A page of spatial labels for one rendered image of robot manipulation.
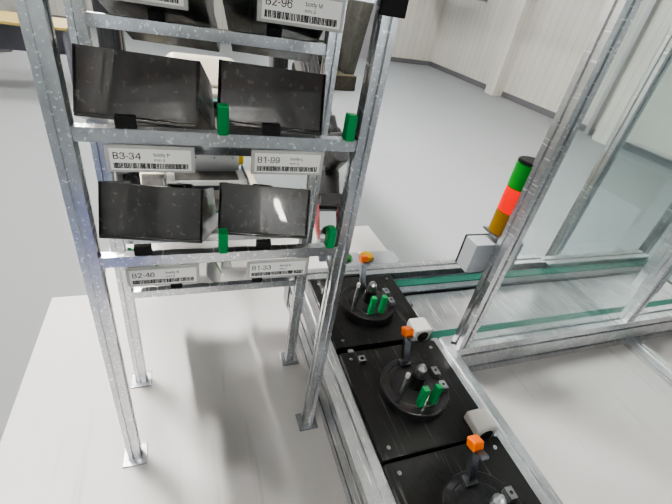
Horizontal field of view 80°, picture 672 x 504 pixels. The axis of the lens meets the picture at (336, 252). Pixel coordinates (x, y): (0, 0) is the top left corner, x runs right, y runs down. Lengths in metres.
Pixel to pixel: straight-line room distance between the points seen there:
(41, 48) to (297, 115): 0.26
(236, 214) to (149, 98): 0.19
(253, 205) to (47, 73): 0.27
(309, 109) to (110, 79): 0.22
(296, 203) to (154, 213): 0.19
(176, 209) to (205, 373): 0.50
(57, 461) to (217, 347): 0.36
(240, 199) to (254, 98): 0.15
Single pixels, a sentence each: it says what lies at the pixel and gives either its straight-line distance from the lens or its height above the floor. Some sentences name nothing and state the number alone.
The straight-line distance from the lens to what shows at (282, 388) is 0.96.
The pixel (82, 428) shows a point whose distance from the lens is 0.96.
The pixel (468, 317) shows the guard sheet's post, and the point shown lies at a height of 1.05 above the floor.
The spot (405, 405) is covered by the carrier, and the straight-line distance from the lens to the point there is 0.82.
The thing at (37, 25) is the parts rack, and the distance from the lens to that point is 0.46.
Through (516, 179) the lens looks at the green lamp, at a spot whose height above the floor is 1.38.
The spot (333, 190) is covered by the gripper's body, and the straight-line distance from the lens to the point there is 0.92.
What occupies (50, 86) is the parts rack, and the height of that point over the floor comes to 1.51.
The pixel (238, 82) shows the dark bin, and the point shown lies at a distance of 0.54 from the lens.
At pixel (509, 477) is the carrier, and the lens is 0.85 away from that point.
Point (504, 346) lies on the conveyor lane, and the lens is 1.12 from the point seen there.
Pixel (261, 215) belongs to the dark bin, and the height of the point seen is 1.33.
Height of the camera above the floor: 1.63
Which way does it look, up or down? 34 degrees down
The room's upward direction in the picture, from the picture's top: 11 degrees clockwise
